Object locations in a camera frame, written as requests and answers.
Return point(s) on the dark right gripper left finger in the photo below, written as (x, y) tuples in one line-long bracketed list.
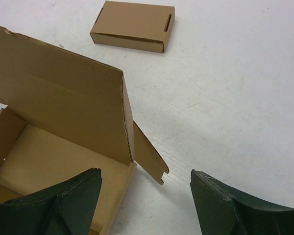
[(66, 208)]

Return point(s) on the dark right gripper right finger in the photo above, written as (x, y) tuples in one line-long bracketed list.
[(224, 210)]

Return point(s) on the large cardboard box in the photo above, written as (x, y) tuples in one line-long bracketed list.
[(62, 114)]

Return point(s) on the small folded cardboard box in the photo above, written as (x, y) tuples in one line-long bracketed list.
[(134, 25)]

